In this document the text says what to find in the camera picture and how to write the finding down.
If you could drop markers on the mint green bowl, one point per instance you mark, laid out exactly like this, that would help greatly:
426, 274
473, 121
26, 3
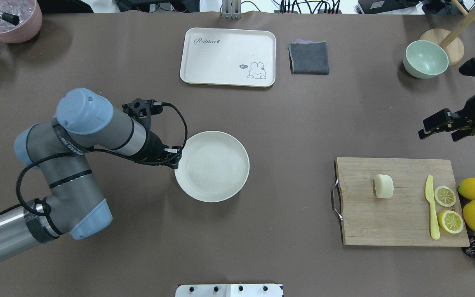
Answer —
424, 59

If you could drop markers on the cream rabbit tray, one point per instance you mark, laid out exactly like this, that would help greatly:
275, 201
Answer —
228, 57

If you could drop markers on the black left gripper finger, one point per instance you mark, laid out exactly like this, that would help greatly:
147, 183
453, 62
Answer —
172, 156

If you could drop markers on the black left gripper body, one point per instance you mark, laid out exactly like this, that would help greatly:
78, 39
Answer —
154, 149

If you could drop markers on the white steamed bun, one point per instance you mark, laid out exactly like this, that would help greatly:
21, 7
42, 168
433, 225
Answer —
384, 186

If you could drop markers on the wooden mug tree stand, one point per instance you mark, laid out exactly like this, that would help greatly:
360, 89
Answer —
449, 41

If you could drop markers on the yellow plastic knife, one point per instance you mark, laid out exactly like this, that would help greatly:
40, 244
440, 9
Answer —
432, 216

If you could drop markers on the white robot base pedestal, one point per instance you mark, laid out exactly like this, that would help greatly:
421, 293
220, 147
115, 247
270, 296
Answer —
230, 290

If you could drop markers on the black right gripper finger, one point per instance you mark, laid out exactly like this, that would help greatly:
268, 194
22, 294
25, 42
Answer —
441, 121

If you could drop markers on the aluminium frame post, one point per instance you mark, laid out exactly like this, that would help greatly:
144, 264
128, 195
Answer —
231, 9

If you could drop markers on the cream round plate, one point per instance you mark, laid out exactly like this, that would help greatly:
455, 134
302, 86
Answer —
214, 167

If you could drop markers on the pink bowl of ice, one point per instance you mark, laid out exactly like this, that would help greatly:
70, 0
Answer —
20, 20

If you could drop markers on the lemon half slice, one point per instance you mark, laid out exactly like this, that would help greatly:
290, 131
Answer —
450, 221
445, 196

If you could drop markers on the wooden cutting board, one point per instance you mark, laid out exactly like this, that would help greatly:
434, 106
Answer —
403, 219

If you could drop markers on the dark purple grapes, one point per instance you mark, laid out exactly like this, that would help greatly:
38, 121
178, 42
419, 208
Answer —
470, 250

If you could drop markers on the grey folded cloth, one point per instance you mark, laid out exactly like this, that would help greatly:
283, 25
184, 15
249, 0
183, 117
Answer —
309, 57

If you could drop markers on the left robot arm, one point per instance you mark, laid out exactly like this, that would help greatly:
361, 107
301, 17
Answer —
57, 190

